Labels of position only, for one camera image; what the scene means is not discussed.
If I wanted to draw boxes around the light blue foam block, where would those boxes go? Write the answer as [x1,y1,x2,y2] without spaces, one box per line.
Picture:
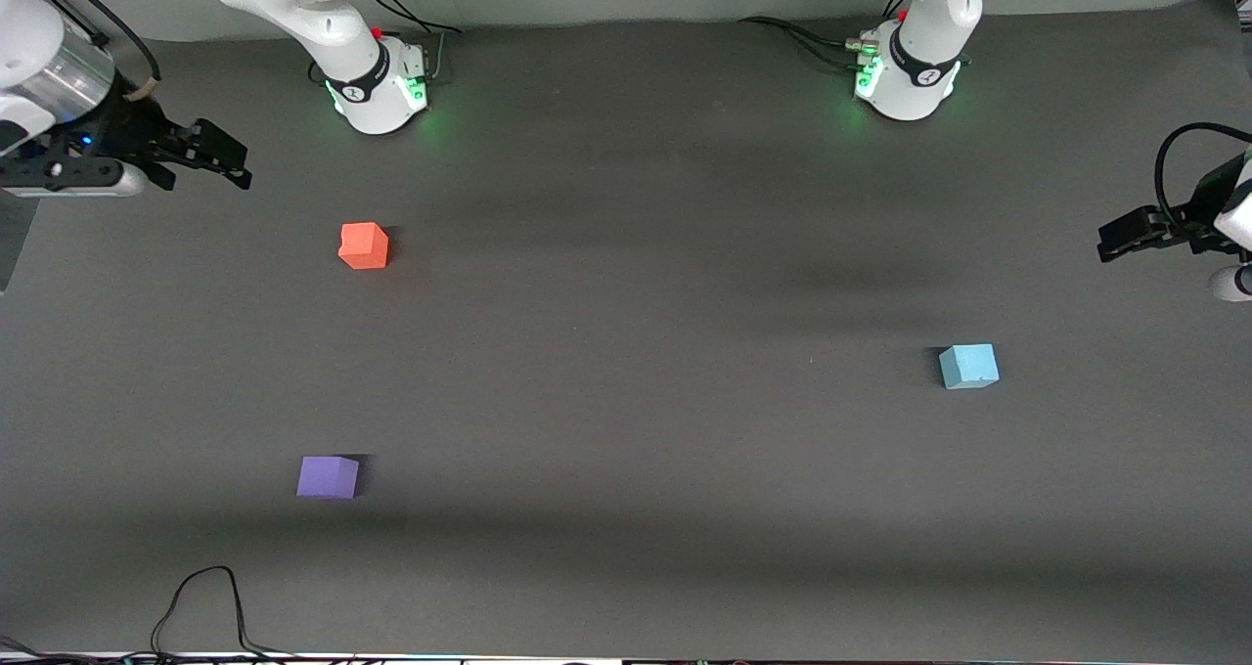
[939,343,1001,390]

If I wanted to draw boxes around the orange foam block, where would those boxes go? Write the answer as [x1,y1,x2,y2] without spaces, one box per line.
[338,222,390,271]

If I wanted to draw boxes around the purple foam block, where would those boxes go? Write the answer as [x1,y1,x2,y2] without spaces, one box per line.
[296,456,361,500]

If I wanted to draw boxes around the dark grey table mat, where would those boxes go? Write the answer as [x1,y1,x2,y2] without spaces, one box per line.
[0,0,1252,661]

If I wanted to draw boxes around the black left arm wrist cable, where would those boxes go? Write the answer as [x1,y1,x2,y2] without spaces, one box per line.
[1154,122,1252,231]

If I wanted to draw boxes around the black arm wrist cable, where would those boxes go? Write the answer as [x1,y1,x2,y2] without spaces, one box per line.
[1154,122,1252,231]
[39,0,162,99]

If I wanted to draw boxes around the black right arm wrist cable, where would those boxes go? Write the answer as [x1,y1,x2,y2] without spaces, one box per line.
[39,0,162,99]

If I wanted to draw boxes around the black right arm base cables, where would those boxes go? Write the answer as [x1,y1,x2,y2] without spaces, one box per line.
[367,0,463,84]

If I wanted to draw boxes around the black arm base cables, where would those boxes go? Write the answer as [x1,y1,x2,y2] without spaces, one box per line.
[367,0,463,84]
[738,0,916,69]

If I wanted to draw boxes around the thin black looped cable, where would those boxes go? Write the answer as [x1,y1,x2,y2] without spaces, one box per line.
[152,565,294,661]

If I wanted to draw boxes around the black left arm base cables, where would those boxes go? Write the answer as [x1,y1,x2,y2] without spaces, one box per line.
[738,0,916,69]

